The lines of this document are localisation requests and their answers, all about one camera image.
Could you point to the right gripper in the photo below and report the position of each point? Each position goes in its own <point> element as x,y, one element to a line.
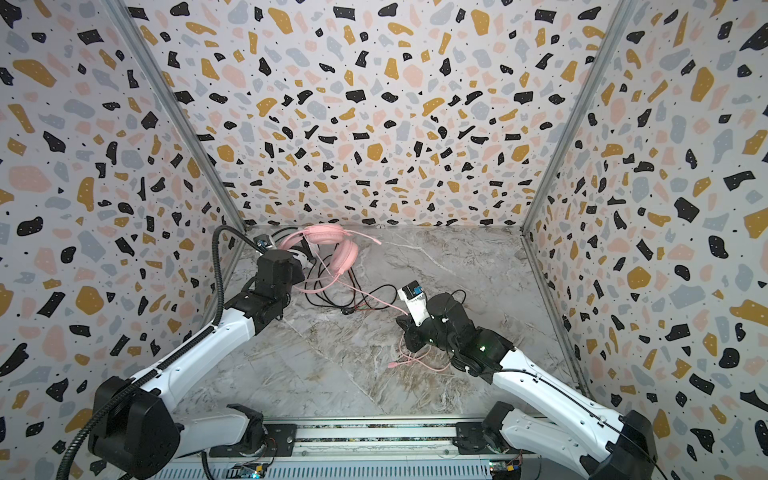
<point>414,330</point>

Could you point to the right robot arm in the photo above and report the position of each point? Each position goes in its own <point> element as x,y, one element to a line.
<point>591,440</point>

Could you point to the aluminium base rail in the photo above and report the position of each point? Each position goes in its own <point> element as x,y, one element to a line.
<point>390,448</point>

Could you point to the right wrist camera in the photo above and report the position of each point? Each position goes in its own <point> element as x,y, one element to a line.
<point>415,299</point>

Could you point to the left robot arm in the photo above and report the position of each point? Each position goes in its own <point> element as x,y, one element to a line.
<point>136,430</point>

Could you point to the white black headphones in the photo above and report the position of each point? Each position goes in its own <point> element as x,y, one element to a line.
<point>282,237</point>

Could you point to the right aluminium corner post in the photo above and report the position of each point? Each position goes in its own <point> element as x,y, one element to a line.
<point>615,27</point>

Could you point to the aluminium corner post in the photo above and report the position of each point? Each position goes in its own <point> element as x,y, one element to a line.
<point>615,27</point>
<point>121,18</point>

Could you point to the pink headphones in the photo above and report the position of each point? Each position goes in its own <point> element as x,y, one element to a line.
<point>346,251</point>

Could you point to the left aluminium corner post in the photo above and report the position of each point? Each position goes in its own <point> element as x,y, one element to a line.
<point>121,18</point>

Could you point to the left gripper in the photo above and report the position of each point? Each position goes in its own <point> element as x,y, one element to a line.
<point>296,274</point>

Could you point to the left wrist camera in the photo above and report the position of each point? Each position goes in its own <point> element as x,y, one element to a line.
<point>265,242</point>

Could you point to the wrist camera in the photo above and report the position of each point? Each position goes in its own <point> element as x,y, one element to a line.
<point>415,299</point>
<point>265,242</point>

